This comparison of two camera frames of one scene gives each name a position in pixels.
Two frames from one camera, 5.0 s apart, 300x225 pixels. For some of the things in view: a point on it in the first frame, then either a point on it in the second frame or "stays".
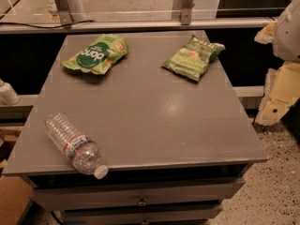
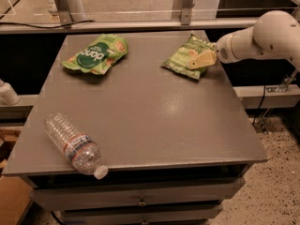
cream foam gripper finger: x=266 y=36 to x=203 y=60
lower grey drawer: x=183 y=215 stays
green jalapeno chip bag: x=194 y=58 stays
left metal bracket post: x=62 y=4 stays
